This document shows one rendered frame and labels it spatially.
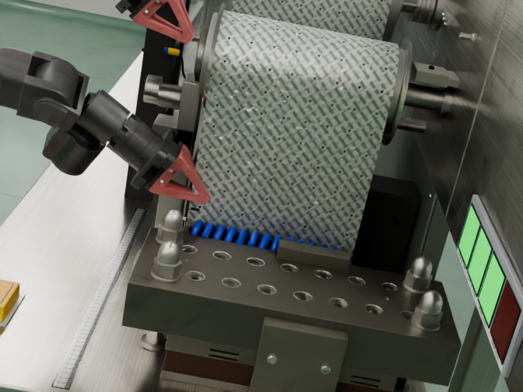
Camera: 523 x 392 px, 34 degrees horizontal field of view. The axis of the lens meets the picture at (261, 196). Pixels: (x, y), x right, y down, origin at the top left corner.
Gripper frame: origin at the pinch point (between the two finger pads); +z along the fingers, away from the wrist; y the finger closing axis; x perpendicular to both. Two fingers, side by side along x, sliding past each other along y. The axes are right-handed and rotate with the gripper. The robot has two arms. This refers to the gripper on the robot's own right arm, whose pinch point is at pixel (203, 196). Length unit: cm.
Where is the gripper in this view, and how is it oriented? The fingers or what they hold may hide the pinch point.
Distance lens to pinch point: 118.1
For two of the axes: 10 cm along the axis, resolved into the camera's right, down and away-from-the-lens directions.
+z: 7.6, 6.2, 2.1
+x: 6.5, -6.9, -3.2
